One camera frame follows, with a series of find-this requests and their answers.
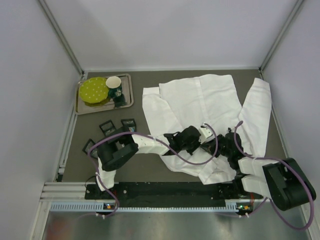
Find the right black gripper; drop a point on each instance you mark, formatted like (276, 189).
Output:
(216, 144)

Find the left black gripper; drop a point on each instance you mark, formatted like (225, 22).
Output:
(196, 138)

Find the white shirt garment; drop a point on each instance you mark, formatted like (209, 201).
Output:
(173, 106)

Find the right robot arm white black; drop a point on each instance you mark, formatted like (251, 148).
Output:
(286, 185)

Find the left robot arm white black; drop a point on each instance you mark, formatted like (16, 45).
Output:
(120, 146)

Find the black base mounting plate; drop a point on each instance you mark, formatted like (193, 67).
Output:
(168, 194)

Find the white cup dark base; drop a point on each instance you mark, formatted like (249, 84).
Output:
(114, 85)

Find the green polka dot plate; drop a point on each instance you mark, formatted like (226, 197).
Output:
(93, 90)

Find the silver metal tray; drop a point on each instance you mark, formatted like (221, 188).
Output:
(124, 101)

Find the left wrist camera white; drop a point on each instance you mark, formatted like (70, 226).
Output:
(205, 133)

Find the black square frame right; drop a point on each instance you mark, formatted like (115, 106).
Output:
(129, 122)

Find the black square frame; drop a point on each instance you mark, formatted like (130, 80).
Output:
(107, 127)
(129, 122)
(89, 144)

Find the black square frame left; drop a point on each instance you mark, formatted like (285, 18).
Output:
(107, 127)

